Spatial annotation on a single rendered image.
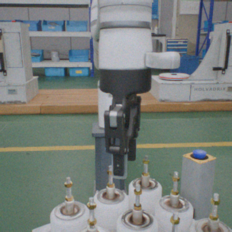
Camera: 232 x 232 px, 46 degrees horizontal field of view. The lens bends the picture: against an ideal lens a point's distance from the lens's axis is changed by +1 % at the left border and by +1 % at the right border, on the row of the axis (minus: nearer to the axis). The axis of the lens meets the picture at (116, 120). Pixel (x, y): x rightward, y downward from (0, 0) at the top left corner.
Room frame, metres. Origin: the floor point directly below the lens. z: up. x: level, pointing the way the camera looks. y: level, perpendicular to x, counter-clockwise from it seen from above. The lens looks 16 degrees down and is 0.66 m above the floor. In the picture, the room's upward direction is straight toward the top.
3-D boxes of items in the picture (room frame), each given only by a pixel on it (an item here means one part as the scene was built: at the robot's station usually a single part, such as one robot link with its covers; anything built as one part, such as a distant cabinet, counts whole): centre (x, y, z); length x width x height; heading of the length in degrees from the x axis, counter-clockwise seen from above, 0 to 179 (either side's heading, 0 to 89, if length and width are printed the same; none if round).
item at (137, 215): (0.55, -0.05, 0.26); 0.02 x 0.02 x 0.03
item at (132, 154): (0.42, -0.02, 0.48); 0.02 x 0.01 x 0.04; 75
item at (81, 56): (5.42, 0.72, 0.36); 0.50 x 0.38 x 0.21; 4
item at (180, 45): (6.26, -1.25, 0.35); 0.59 x 0.47 x 0.69; 4
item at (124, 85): (0.39, -0.01, 0.58); 0.08 x 0.08 x 0.09
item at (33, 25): (5.36, 1.60, 0.90); 0.50 x 0.38 x 0.21; 4
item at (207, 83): (2.89, -0.80, 0.45); 0.82 x 0.57 x 0.74; 94
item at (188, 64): (5.20, -1.25, 0.19); 0.50 x 0.41 x 0.37; 8
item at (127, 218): (0.55, -0.05, 0.25); 0.08 x 0.08 x 0.01
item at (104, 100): (1.11, 0.03, 0.39); 0.09 x 0.09 x 0.17; 4
